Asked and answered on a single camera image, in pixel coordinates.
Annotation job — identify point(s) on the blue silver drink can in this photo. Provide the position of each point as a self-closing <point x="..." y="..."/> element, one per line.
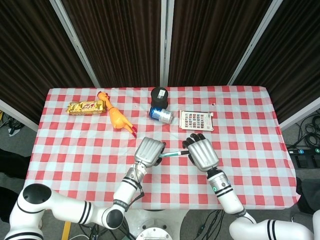
<point x="161" y="115"/>

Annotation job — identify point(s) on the black power strip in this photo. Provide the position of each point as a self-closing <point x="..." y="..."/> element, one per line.
<point x="303" y="150"/>

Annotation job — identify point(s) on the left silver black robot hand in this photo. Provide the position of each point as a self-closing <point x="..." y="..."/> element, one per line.
<point x="147" y="152"/>

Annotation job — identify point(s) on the silver partition post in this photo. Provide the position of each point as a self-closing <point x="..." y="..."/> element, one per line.
<point x="300" y="120"/>
<point x="75" y="42"/>
<point x="166" y="42"/>
<point x="17" y="113"/>
<point x="255" y="42"/>

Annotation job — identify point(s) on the dark brown ribbed partition panel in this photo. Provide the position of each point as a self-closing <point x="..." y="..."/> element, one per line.
<point x="120" y="42"/>
<point x="287" y="62"/>
<point x="32" y="57"/>
<point x="210" y="42"/>

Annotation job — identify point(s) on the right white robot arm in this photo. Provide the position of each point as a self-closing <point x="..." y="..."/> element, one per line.
<point x="232" y="200"/>

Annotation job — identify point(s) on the green white marker pen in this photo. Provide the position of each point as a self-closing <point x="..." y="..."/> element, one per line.
<point x="171" y="154"/>

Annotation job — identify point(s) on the flat box with picture grid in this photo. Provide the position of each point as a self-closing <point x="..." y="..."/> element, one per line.
<point x="196" y="120"/>

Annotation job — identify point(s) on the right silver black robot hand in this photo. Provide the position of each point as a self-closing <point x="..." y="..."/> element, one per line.
<point x="202" y="155"/>

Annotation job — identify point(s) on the gold snack package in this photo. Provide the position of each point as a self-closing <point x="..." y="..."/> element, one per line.
<point x="86" y="108"/>

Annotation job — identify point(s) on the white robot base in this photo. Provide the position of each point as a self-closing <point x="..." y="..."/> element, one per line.
<point x="160" y="225"/>

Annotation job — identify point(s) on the black cylindrical container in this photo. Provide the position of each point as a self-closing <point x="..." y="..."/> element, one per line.
<point x="159" y="98"/>

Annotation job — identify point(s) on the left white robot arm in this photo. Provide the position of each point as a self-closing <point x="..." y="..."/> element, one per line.
<point x="75" y="210"/>

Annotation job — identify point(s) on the red white checked tablecloth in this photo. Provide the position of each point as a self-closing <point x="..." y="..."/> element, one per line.
<point x="100" y="162"/>

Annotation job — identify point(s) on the yellow rubber chicken toy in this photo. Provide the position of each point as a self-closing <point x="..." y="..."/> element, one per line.
<point x="116" y="116"/>

